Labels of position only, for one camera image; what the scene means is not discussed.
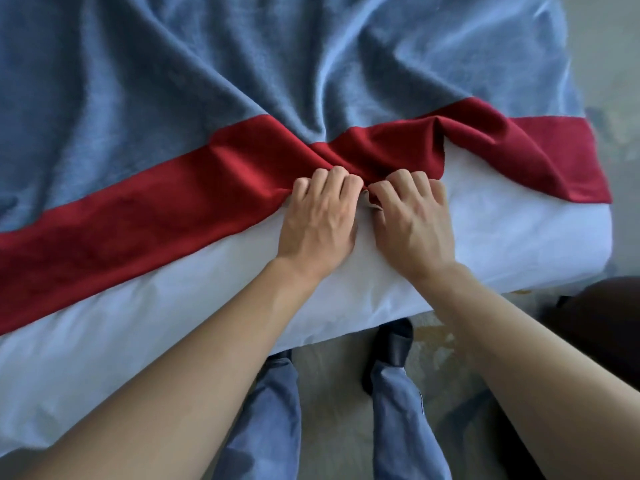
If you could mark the person's right hand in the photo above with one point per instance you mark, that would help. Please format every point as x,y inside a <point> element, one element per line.
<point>415,229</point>

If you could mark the person's left hand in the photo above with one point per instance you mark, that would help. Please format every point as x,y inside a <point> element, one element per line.
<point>317,229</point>

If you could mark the person's left middle finger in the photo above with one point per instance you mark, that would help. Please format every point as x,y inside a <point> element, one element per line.
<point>335,183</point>

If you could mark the person's left little finger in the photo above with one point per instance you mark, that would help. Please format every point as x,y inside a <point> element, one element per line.
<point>300,190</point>

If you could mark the person's right middle finger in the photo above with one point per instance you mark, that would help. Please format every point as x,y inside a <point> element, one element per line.
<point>405,183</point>

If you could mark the person's right little finger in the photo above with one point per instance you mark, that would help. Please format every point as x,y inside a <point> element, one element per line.
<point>438,190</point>

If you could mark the blue blanket with red band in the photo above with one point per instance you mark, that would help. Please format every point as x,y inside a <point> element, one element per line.
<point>150,119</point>

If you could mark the person's right forearm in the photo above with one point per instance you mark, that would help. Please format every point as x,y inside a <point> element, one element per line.
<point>540,384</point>

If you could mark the person's left forearm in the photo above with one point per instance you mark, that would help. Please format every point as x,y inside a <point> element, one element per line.
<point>190,374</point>

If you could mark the white bed sheet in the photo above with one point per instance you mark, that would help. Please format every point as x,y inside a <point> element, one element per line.
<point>525,234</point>

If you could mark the person's black right shoe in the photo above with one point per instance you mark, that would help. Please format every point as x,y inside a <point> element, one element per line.
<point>391,344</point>

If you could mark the dark brown chair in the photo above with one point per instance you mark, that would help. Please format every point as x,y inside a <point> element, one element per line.
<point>600,324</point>

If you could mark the person's right leg in jeans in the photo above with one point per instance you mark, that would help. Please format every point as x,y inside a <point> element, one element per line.
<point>405,424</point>

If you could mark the person's leg in jeans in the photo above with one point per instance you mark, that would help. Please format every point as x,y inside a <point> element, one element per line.
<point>265,424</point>
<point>405,424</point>

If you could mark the person's left leg in jeans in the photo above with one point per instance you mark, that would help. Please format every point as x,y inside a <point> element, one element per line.
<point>265,424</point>

